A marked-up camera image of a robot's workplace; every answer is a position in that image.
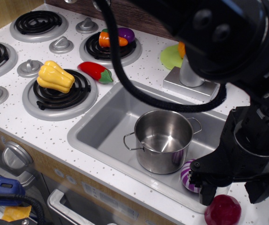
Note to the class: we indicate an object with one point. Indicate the green toy plate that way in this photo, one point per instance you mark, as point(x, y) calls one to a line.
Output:
point(170, 57)

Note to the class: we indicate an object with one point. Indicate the yellow tape piece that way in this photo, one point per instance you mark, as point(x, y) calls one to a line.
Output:
point(14, 213)

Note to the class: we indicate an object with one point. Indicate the purple white striped toy onion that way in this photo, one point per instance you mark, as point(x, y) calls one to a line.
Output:
point(184, 176)

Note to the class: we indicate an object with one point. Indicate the orange toy carrot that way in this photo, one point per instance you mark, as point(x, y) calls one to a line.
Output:
point(104, 40)

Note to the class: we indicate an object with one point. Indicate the purple toy eggplant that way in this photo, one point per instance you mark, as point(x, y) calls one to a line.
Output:
point(125, 33)

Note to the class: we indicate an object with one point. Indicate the grey stove knob middle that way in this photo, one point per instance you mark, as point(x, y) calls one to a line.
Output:
point(61, 46)

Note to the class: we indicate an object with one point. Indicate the red toy chili pepper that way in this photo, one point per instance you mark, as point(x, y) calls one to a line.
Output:
point(96, 71)

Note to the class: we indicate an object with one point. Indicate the front stove burner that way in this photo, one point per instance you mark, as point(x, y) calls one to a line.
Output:
point(53, 105)

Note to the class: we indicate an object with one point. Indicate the back left stove burner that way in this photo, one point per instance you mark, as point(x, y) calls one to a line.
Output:
point(38, 26)

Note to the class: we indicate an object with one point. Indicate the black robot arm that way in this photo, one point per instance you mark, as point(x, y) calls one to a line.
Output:
point(227, 41)

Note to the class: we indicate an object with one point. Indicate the grey stove knob left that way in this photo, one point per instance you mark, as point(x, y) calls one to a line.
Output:
point(29, 68)

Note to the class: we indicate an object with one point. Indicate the orange toy pepper by faucet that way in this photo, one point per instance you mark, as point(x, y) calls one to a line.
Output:
point(181, 49)

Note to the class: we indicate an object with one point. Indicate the silver oven door handle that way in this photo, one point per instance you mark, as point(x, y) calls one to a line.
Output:
point(54, 203)

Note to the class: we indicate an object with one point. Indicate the blue clamp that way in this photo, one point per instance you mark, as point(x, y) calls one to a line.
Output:
point(10, 187)

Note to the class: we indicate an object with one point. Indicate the yellow toy bell pepper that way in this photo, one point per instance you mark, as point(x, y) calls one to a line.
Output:
point(52, 76)

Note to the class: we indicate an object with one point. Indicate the steel pot in sink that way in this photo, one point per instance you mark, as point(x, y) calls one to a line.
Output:
point(161, 140)

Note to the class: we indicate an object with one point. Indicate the silver oven dial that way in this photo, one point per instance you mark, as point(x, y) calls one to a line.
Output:
point(16, 157)

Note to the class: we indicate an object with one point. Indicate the red toy sweet potato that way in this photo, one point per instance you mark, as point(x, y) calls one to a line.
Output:
point(224, 210)

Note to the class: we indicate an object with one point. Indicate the grey stove knob top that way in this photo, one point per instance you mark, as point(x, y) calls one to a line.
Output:
point(87, 26)

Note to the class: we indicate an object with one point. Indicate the silver toy faucet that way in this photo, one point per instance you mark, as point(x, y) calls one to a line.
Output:
point(183, 80)

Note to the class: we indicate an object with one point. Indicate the back right stove burner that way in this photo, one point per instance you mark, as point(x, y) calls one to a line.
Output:
point(90, 50)

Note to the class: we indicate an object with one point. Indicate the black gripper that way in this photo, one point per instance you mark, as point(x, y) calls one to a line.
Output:
point(242, 155)

